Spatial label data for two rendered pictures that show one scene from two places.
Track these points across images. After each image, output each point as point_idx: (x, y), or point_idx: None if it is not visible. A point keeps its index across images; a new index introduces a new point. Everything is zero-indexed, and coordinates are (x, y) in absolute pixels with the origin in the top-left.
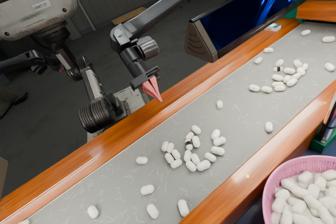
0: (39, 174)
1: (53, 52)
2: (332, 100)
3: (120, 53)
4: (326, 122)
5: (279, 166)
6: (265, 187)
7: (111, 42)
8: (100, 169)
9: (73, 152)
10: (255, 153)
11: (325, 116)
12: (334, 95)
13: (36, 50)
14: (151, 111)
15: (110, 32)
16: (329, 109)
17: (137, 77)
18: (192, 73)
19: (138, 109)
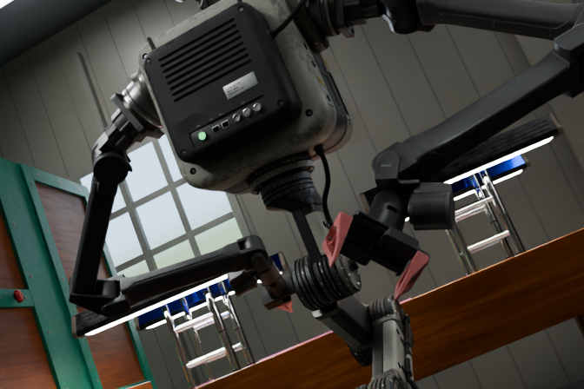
0: (467, 277)
1: (327, 207)
2: (228, 344)
3: (269, 257)
4: (238, 361)
5: (286, 349)
6: (304, 341)
7: (263, 244)
8: None
9: (420, 296)
10: (286, 351)
11: (234, 361)
12: (226, 340)
13: (371, 165)
14: (308, 342)
15: (255, 235)
16: (231, 352)
17: (283, 277)
18: (214, 381)
19: (317, 339)
